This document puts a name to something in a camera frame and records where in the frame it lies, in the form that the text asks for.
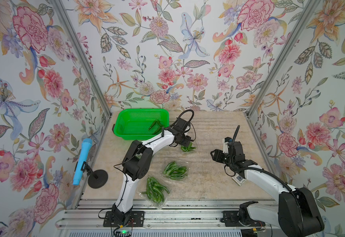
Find small card box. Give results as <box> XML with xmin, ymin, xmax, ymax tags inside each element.
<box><xmin>232</xmin><ymin>174</ymin><xmax>246</xmax><ymax>186</ymax></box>

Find clear clamshell container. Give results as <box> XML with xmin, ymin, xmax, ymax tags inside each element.
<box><xmin>162</xmin><ymin>161</ymin><xmax>189</xmax><ymax>181</ymax></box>
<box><xmin>137</xmin><ymin>175</ymin><xmax>172</xmax><ymax>209</ymax></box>
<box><xmin>180</xmin><ymin>142</ymin><xmax>196</xmax><ymax>153</ymax></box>

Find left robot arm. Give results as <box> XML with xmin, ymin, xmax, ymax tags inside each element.
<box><xmin>111</xmin><ymin>118</ymin><xmax>192</xmax><ymax>223</ymax></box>

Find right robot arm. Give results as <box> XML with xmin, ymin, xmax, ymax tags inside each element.
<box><xmin>211</xmin><ymin>141</ymin><xmax>325</xmax><ymax>237</ymax></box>

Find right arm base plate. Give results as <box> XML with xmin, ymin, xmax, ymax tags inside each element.
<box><xmin>220</xmin><ymin>210</ymin><xmax>265</xmax><ymax>228</ymax></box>

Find aluminium corner profile right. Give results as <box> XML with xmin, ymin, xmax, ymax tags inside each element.
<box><xmin>245</xmin><ymin>1</ymin><xmax>318</xmax><ymax>119</ymax></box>

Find green plastic basket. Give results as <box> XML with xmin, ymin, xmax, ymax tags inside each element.
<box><xmin>114</xmin><ymin>109</ymin><xmax>170</xmax><ymax>141</ymax></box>

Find aluminium corner profile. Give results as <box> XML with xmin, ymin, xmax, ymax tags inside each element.
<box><xmin>245</xmin><ymin>1</ymin><xmax>318</xmax><ymax>119</ymax></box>
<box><xmin>51</xmin><ymin>0</ymin><xmax>112</xmax><ymax>118</ymax></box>

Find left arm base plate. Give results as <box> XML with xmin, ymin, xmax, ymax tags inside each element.
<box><xmin>103</xmin><ymin>211</ymin><xmax>145</xmax><ymax>228</ymax></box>

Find aluminium corner profile left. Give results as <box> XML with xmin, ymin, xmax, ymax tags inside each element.
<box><xmin>51</xmin><ymin>0</ymin><xmax>112</xmax><ymax>118</ymax></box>

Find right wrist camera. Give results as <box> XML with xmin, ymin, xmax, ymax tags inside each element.
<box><xmin>223</xmin><ymin>141</ymin><xmax>231</xmax><ymax>154</ymax></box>

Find black microphone stand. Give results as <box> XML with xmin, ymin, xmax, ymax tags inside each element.
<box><xmin>81</xmin><ymin>162</ymin><xmax>108</xmax><ymax>189</ymax></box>

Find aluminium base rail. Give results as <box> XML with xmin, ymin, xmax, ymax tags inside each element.
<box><xmin>55</xmin><ymin>199</ymin><xmax>309</xmax><ymax>230</ymax></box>

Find green peppers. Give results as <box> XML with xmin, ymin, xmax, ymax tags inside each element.
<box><xmin>148</xmin><ymin>119</ymin><xmax>164</xmax><ymax>135</ymax></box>

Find clear clamshell container front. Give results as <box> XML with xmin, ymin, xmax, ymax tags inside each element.
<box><xmin>137</xmin><ymin>175</ymin><xmax>172</xmax><ymax>209</ymax></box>

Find blue microphone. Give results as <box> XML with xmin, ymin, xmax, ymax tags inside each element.
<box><xmin>73</xmin><ymin>138</ymin><xmax>93</xmax><ymax>186</ymax></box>

